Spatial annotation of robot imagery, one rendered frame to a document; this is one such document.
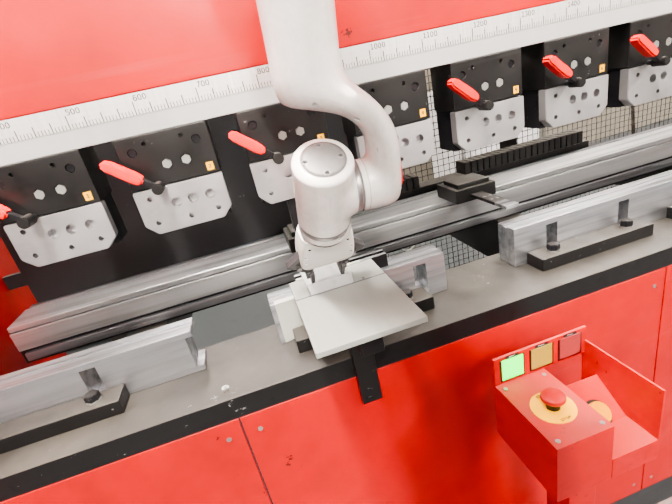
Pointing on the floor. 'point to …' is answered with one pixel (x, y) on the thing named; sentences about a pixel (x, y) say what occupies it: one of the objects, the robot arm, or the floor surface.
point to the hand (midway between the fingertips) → (325, 268)
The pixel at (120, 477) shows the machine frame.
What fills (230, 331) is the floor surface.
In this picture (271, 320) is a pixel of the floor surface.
